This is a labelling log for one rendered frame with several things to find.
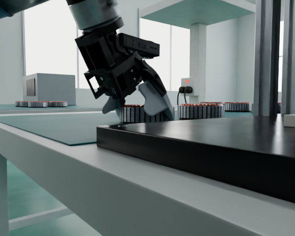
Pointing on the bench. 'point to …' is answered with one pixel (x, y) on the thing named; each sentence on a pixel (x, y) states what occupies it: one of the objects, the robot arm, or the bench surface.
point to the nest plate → (294, 120)
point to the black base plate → (220, 151)
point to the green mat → (74, 125)
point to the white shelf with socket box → (196, 33)
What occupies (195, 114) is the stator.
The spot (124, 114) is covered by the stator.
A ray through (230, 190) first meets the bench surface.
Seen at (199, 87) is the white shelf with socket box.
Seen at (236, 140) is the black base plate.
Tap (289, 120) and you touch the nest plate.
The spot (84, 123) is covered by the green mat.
